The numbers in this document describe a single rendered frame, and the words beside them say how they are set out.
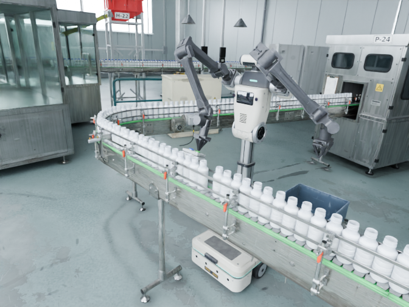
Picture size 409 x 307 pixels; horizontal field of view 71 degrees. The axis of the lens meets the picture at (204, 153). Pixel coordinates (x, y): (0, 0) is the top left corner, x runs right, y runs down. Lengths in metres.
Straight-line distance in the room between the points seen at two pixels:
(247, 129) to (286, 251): 0.97
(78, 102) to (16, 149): 2.50
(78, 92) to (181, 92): 2.25
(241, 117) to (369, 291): 1.29
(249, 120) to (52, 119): 3.18
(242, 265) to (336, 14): 12.80
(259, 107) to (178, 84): 3.76
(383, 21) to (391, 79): 8.90
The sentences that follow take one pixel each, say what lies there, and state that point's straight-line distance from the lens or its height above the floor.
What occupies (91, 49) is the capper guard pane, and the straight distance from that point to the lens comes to 6.76.
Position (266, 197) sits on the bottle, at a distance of 1.30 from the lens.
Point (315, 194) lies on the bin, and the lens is 1.90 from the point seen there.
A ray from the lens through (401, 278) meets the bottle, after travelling 1.19.
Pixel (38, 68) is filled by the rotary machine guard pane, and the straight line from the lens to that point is 4.44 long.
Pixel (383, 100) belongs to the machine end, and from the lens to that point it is 4.80.
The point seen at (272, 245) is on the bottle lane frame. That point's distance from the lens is 1.34.
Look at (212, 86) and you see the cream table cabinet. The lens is 5.93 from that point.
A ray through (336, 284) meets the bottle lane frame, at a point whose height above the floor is 0.93.
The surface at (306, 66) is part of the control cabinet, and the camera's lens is 8.08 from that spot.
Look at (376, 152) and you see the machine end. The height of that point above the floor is 0.38.
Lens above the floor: 1.74
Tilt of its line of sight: 20 degrees down
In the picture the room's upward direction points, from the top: 2 degrees clockwise
